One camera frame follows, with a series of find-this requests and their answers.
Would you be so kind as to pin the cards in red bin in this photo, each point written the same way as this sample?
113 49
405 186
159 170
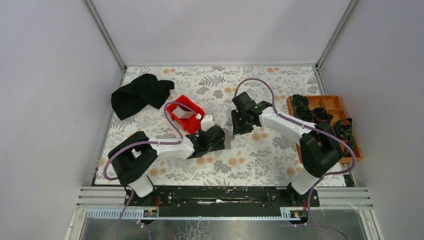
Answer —
182 114

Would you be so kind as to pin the grey card holder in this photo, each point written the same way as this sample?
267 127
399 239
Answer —
227 139

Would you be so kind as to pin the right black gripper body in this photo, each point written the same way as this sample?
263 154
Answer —
240 125

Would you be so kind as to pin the unrolled dark tie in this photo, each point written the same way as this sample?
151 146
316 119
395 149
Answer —
343 130

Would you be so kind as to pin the black cloth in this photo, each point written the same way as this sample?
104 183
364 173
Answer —
144 90

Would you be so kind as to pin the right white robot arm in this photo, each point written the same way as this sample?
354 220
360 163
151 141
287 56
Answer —
319 147

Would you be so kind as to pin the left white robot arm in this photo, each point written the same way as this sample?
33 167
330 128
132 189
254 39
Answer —
132 158

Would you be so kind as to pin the floral table mat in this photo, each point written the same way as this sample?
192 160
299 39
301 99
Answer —
260 158

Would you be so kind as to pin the rolled dark tie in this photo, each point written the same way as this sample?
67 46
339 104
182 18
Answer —
299 101
320 115
304 113

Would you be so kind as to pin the wooden compartment tray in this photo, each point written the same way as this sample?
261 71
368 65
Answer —
328 109

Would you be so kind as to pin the red plastic bin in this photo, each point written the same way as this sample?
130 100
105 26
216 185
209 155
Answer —
191 125

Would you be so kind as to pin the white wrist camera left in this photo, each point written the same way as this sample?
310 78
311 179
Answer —
207 122

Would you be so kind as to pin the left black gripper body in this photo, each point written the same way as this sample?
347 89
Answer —
219 146

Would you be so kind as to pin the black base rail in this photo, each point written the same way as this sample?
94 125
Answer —
223 201

